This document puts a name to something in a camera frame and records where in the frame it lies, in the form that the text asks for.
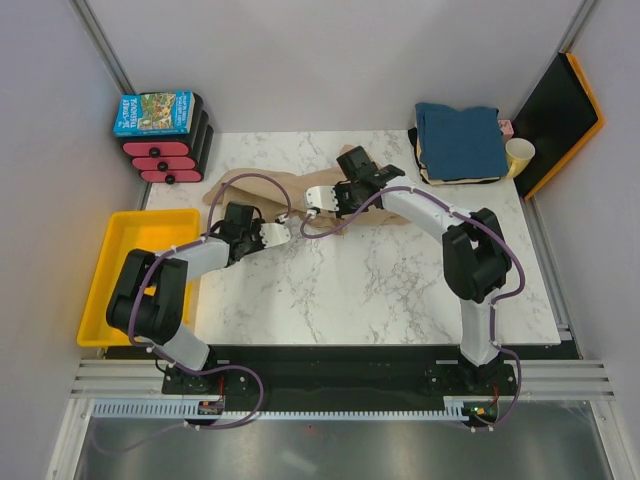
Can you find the aluminium frame rail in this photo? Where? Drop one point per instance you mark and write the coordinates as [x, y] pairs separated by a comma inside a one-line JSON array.
[[117, 379]]

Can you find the folded blue t-shirt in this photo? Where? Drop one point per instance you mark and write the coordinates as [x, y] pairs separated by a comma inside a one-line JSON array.
[[460, 144]]

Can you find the yellow plastic bin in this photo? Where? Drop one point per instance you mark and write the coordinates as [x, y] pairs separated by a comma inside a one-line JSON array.
[[130, 241]]

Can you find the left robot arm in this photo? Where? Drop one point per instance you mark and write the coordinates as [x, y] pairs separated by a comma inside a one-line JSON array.
[[148, 299]]

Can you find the black orange tray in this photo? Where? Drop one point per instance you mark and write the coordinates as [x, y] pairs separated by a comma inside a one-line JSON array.
[[559, 117]]

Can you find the black pink drawer unit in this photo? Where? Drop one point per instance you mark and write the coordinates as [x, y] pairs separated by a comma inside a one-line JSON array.
[[172, 159]]

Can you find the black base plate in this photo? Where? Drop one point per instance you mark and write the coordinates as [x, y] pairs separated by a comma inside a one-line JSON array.
[[339, 377]]

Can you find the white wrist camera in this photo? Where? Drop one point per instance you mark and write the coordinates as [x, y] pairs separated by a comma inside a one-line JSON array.
[[321, 198], [274, 234]]

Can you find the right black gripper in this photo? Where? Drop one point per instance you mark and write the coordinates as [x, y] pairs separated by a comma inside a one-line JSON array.
[[342, 209]]

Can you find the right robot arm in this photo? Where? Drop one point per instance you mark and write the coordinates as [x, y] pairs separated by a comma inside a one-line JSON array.
[[474, 261]]

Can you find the pink box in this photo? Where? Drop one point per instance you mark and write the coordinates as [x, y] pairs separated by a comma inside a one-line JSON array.
[[506, 129]]

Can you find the yellow mug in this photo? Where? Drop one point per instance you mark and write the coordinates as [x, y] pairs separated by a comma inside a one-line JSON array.
[[519, 152]]

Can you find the blue treehouse book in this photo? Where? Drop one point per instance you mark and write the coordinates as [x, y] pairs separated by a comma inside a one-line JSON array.
[[157, 113]]

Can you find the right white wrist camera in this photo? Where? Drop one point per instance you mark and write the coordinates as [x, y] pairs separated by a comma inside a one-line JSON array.
[[321, 198]]

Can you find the beige t-shirt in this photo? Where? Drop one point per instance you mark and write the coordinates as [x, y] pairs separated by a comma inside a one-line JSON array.
[[271, 201]]

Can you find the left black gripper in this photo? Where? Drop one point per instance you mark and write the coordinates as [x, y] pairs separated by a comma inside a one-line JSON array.
[[255, 227]]

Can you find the white cable duct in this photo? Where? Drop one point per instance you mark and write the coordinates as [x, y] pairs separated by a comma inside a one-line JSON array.
[[192, 409]]

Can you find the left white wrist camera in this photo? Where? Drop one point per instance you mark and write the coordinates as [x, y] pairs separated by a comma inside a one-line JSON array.
[[274, 234]]

